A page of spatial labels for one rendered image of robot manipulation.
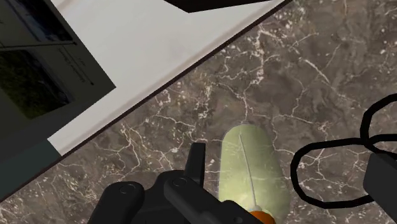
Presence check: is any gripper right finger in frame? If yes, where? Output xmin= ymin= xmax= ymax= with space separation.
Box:
xmin=363 ymin=152 xmax=397 ymax=208

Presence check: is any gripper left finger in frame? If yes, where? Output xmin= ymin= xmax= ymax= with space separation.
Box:
xmin=88 ymin=142 xmax=265 ymax=224

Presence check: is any pale green oblong, orange end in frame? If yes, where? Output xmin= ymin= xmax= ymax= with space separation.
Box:
xmin=218 ymin=123 xmax=291 ymax=224

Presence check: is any black double wire loop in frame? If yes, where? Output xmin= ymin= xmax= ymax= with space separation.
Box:
xmin=290 ymin=93 xmax=397 ymax=209

